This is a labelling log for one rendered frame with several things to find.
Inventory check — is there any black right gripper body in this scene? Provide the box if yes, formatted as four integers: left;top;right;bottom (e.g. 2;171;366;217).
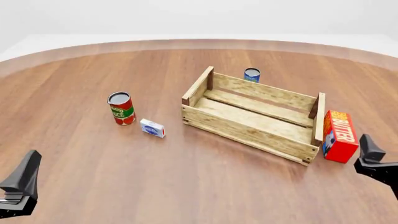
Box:
353;157;398;201

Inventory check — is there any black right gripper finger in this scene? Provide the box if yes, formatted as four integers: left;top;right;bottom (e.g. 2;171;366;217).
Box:
358;133;387;162

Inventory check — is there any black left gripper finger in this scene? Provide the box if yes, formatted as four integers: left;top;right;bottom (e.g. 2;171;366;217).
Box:
0;149;42;201

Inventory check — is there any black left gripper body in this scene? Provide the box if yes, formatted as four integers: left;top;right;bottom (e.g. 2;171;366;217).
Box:
0;190;39;220

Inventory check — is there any red butter box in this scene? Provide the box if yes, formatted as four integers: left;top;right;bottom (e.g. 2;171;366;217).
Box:
322;110;360;164

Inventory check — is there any wooden slat tray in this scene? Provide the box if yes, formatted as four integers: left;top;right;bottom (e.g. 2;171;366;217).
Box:
181;65;326;167

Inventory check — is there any red tomato sauce tin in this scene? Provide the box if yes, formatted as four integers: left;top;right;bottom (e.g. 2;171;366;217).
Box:
107;91;137;126

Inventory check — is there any small white blue box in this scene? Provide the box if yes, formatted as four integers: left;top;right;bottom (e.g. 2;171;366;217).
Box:
139;118;167;139

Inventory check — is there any small blue tin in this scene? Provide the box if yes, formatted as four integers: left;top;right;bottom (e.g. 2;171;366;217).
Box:
243;67;261;84

